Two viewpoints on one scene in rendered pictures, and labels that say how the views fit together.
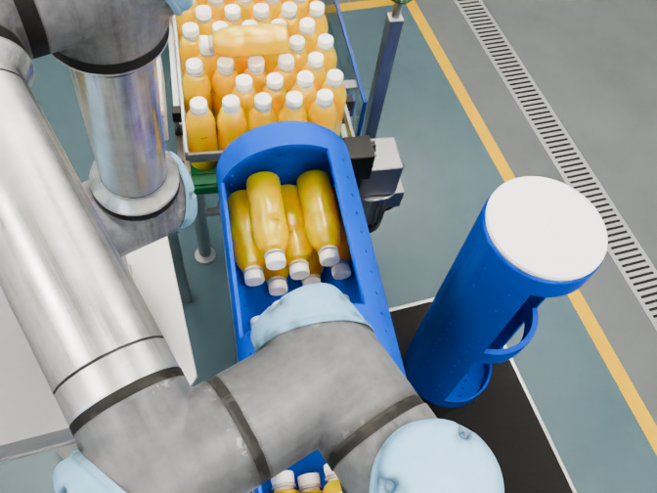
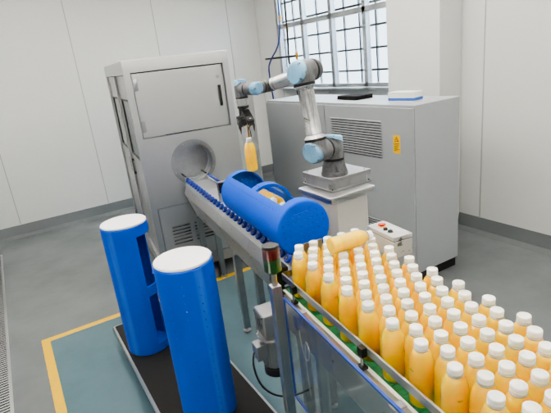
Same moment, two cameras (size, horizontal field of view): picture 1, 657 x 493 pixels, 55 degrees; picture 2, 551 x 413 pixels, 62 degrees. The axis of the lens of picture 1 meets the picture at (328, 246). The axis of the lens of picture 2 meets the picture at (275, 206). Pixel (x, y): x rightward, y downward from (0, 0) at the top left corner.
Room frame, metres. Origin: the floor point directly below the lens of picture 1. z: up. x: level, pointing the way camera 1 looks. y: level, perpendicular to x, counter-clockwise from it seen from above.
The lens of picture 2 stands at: (2.90, -0.09, 1.89)
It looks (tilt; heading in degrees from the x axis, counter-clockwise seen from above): 18 degrees down; 177
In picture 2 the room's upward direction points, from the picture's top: 7 degrees counter-clockwise
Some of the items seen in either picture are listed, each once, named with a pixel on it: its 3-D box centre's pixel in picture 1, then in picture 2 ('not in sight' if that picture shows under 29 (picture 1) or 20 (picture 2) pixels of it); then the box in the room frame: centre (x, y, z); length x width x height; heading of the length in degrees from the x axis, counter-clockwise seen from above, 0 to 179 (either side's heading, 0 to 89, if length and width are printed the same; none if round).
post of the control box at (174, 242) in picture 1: (169, 225); not in sight; (1.00, 0.49, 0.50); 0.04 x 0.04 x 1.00; 20
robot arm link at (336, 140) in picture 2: not in sight; (331, 145); (0.40, 0.37, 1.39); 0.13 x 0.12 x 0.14; 133
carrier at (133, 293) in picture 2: not in sight; (138, 286); (0.16, -0.92, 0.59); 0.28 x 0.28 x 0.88
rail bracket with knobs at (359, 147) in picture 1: (354, 159); (280, 274); (1.01, -0.02, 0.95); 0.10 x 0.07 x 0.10; 110
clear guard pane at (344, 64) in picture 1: (328, 67); (339, 406); (1.59, 0.11, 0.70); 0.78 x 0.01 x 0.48; 20
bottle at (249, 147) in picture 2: not in sight; (250, 155); (0.10, -0.08, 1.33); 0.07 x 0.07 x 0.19
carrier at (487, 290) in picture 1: (484, 312); (197, 338); (0.86, -0.47, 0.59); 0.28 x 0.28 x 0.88
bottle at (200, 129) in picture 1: (201, 135); not in sight; (0.96, 0.35, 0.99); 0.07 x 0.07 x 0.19
